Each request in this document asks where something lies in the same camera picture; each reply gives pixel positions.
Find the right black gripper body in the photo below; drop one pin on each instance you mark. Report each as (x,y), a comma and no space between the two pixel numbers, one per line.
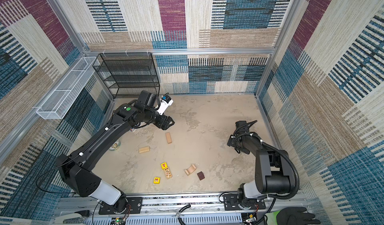
(232,139)

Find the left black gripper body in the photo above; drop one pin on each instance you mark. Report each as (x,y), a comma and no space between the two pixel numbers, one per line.
(163,123)

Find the plain wood block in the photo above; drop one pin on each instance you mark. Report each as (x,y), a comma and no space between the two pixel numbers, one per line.
(169,138)

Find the light wood block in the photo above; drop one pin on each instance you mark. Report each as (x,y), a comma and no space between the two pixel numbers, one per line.
(144,149)

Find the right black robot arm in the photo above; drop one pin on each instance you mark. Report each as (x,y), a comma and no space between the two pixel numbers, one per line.
(275,174)

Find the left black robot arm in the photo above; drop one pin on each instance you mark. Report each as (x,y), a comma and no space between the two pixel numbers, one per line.
(76,169)

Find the dark red triangular block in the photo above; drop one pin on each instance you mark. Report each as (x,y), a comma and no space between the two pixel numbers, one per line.
(201,175)

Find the patterned wood block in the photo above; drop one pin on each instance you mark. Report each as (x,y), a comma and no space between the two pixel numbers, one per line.
(168,173)

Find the wood arch block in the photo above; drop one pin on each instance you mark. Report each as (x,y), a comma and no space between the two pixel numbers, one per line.
(190,169)

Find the black and green gloved hand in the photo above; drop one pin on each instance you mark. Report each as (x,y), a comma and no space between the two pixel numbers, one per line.
(291,216)

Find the yellow cube with red letter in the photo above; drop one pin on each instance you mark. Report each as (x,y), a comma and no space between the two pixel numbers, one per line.
(164,166)

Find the round tin can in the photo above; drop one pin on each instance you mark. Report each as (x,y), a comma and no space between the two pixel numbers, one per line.
(115,146)

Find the small yellow letter cube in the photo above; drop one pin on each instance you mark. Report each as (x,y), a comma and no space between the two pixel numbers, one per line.
(156,180)

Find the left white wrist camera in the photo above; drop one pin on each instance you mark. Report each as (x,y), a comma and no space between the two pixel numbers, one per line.
(165,102)

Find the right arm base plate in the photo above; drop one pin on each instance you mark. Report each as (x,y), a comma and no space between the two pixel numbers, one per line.
(233,203)

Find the black wire mesh shelf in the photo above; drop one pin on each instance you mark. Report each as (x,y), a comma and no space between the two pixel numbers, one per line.
(126,75)

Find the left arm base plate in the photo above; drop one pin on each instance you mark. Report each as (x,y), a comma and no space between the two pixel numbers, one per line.
(132,205)

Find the white wire mesh basket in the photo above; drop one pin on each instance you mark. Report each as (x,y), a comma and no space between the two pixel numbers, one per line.
(58,103)

